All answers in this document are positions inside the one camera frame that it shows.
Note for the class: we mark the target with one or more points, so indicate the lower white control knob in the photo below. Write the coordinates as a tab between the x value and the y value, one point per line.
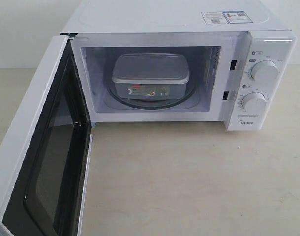
254	102

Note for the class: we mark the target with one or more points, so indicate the white microwave door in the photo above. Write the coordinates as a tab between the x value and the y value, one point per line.
45	154

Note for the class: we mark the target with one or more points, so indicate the white control knob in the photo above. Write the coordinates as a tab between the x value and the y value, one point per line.
264	71
254	102

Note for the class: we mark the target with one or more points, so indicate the printed paper instruction sheet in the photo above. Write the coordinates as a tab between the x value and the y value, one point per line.
226	17

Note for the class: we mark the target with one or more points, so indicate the upper white control knob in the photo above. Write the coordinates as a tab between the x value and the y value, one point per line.
264	71

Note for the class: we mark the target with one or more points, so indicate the white microwave oven body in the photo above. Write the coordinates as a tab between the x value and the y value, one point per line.
219	56

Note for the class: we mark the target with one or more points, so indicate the glass turntable plate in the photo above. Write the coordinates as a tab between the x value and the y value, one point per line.
150	104

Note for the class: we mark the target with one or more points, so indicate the white plastic lidded container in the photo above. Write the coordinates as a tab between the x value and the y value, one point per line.
151	76

